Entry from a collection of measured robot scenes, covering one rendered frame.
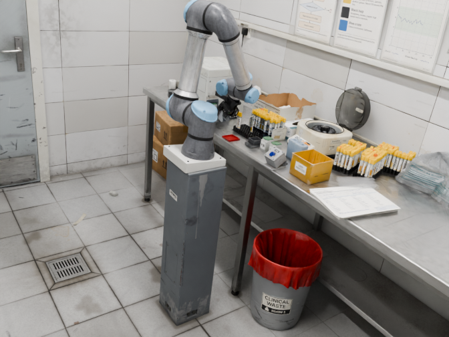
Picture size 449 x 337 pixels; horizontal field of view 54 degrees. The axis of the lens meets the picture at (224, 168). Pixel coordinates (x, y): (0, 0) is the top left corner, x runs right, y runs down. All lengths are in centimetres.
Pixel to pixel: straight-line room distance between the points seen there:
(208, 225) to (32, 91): 183
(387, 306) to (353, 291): 17
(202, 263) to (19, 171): 187
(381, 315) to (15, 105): 268
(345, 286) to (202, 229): 82
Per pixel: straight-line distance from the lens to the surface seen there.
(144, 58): 371
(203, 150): 191
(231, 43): 190
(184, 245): 208
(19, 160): 359
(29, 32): 333
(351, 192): 194
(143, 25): 366
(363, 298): 239
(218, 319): 246
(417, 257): 167
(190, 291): 229
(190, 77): 196
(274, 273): 218
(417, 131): 232
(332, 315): 265
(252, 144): 223
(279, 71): 292
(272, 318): 240
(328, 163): 197
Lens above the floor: 172
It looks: 25 degrees down
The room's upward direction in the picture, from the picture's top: 7 degrees clockwise
